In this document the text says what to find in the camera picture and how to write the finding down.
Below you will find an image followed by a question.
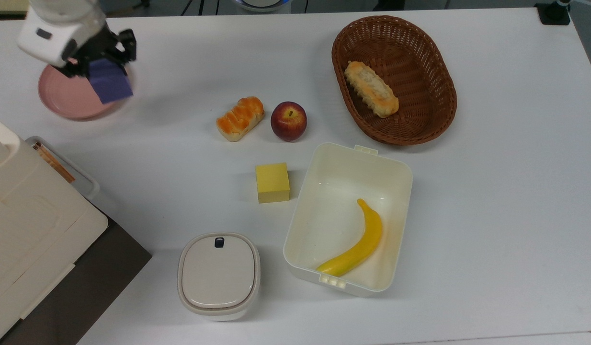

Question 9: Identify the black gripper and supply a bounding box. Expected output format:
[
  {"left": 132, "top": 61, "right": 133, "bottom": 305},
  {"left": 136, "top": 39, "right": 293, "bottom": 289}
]
[{"left": 60, "top": 24, "right": 137, "bottom": 79}]

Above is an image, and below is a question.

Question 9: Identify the purple foam cube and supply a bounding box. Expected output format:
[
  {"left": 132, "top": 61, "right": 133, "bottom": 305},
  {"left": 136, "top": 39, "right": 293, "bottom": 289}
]
[{"left": 88, "top": 58, "right": 134, "bottom": 104}]

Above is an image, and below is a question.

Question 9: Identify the pink plate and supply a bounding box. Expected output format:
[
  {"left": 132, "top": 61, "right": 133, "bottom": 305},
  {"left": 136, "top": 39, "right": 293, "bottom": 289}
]
[{"left": 38, "top": 62, "right": 133, "bottom": 120}]

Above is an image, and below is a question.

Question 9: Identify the yellow foam cube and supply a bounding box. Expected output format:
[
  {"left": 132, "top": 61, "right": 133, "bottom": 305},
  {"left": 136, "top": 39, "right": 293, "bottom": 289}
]
[{"left": 255, "top": 162, "right": 291, "bottom": 204}]

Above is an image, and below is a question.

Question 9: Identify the orange glazed toy bread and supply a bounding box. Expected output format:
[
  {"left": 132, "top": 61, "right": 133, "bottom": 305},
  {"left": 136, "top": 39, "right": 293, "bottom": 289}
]
[{"left": 216, "top": 96, "right": 265, "bottom": 142}]

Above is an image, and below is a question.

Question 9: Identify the red toy apple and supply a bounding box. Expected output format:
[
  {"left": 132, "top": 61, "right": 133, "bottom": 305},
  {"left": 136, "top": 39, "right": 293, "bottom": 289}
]
[{"left": 270, "top": 101, "right": 308, "bottom": 142}]

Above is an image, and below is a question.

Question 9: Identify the dark brown drawer unit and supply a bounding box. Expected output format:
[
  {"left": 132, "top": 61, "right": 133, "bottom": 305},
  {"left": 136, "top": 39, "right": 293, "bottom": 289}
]
[{"left": 0, "top": 204, "right": 153, "bottom": 345}]

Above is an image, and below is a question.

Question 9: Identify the small white lidded trash can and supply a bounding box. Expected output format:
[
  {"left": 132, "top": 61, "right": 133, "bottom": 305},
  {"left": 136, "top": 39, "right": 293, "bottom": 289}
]
[{"left": 177, "top": 232, "right": 261, "bottom": 322}]

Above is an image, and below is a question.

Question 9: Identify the long toasted toy bread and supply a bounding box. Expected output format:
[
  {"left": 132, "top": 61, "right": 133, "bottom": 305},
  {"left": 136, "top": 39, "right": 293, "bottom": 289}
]
[{"left": 344, "top": 61, "right": 400, "bottom": 118}]

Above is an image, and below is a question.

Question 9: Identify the white plastic container box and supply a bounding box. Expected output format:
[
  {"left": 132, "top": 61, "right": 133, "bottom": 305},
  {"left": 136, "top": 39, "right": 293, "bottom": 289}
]
[{"left": 283, "top": 142, "right": 414, "bottom": 298}]

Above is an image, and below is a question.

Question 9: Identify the yellow toy banana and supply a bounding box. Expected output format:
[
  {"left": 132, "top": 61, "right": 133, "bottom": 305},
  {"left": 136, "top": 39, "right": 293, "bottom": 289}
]
[{"left": 316, "top": 198, "right": 383, "bottom": 277}]

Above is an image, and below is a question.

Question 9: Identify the brown wicker basket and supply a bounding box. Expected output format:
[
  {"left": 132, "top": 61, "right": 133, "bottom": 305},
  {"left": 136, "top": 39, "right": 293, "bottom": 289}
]
[{"left": 331, "top": 15, "right": 458, "bottom": 146}]

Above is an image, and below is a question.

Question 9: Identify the white drawer handle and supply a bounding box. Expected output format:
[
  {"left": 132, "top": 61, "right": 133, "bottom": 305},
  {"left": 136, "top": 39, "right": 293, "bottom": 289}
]
[{"left": 25, "top": 136, "right": 100, "bottom": 200}]

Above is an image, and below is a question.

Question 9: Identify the cream plastic cabinet with handle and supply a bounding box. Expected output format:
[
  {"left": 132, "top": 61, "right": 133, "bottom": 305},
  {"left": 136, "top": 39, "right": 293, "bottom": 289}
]
[{"left": 0, "top": 114, "right": 109, "bottom": 344}]

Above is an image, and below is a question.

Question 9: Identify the black table clamp mount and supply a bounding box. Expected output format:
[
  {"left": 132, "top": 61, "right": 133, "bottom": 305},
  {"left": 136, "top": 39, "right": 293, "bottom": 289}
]
[{"left": 535, "top": 0, "right": 572, "bottom": 26}]

